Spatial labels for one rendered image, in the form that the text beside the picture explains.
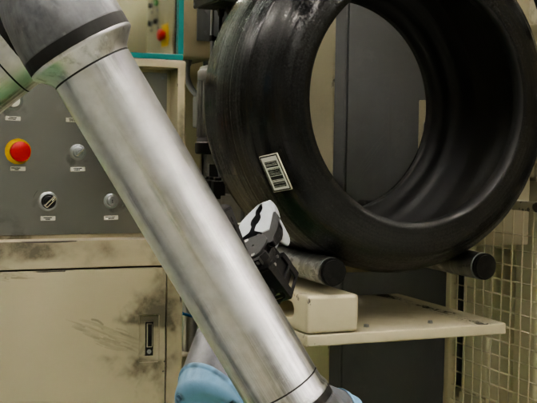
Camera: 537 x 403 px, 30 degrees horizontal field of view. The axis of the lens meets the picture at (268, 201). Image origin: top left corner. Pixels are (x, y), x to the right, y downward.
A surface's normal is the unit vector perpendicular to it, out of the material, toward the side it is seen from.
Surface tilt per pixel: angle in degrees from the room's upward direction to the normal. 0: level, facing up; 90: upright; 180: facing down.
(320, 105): 90
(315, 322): 90
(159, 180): 87
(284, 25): 73
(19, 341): 90
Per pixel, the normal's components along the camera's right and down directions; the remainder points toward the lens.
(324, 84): 0.39, 0.05
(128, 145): -0.05, 0.13
